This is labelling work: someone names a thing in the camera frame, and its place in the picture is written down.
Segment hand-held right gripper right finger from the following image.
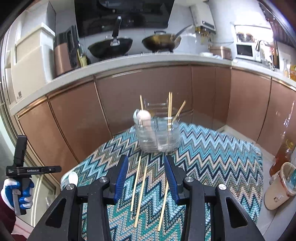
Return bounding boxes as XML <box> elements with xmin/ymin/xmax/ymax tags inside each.
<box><xmin>163</xmin><ymin>154</ymin><xmax>265</xmax><ymax>241</ymax></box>

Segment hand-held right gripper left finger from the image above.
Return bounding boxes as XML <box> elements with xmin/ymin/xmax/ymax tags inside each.
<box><xmin>33</xmin><ymin>154</ymin><xmax>129</xmax><ymax>241</ymax></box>

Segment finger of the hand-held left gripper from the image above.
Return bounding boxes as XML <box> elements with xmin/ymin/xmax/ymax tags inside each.
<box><xmin>44</xmin><ymin>165</ymin><xmax>62</xmax><ymax>173</ymax></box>

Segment wire utensil holder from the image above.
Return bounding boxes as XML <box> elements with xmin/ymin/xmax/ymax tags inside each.
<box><xmin>135</xmin><ymin>98</ymin><xmax>180</xmax><ymax>153</ymax></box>

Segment person's left forearm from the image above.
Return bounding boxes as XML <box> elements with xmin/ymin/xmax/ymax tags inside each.
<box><xmin>0</xmin><ymin>200</ymin><xmax>17</xmax><ymax>235</ymax></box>

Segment person's left hand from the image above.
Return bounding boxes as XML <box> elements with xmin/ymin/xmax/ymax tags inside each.
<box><xmin>1</xmin><ymin>178</ymin><xmax>35</xmax><ymax>210</ymax></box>

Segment zigzag patterned cloth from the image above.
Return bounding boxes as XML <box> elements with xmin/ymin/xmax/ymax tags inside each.
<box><xmin>60</xmin><ymin>122</ymin><xmax>264</xmax><ymax>241</ymax></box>

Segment copper kitchen cabinets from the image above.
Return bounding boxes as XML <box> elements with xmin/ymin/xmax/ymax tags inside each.
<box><xmin>14</xmin><ymin>65</ymin><xmax>296</xmax><ymax>186</ymax></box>

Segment white trash bin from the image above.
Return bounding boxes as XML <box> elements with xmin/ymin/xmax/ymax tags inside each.
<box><xmin>264</xmin><ymin>162</ymin><xmax>296</xmax><ymax>210</ymax></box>

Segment copper and black appliance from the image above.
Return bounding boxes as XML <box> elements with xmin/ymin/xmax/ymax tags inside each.
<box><xmin>53</xmin><ymin>25</ymin><xmax>80</xmax><ymax>78</ymax></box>

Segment cooking oil bottle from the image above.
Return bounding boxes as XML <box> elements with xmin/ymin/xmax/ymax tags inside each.
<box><xmin>269</xmin><ymin>119</ymin><xmax>296</xmax><ymax>178</ymax></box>

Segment gas stove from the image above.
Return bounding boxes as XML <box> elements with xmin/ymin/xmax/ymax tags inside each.
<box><xmin>99</xmin><ymin>49</ymin><xmax>174</xmax><ymax>61</ymax></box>

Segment black wok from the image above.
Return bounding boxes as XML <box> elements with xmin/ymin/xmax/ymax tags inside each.
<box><xmin>88</xmin><ymin>16</ymin><xmax>134</xmax><ymax>59</ymax></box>

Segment copper rice cooker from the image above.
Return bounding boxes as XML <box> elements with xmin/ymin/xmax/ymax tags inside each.
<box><xmin>209</xmin><ymin>45</ymin><xmax>233</xmax><ymax>60</ymax></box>

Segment golden wok with lid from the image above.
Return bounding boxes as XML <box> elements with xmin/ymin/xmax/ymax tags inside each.
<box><xmin>141</xmin><ymin>24</ymin><xmax>193</xmax><ymax>53</ymax></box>

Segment white microwave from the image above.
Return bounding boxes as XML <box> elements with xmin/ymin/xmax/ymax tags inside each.
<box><xmin>236</xmin><ymin>43</ymin><xmax>256</xmax><ymax>61</ymax></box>

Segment steel bowl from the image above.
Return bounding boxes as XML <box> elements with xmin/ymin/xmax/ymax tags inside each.
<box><xmin>237</xmin><ymin>32</ymin><xmax>254</xmax><ymax>43</ymax></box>

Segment steel faucet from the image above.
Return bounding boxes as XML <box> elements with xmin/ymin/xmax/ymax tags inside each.
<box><xmin>255</xmin><ymin>40</ymin><xmax>280</xmax><ymax>70</ymax></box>

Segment black range hood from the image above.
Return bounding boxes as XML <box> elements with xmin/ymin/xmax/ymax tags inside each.
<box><xmin>74</xmin><ymin>0</ymin><xmax>175</xmax><ymax>38</ymax></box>

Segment white water heater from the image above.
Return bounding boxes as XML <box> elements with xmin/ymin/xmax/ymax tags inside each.
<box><xmin>190</xmin><ymin>3</ymin><xmax>217</xmax><ymax>32</ymax></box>

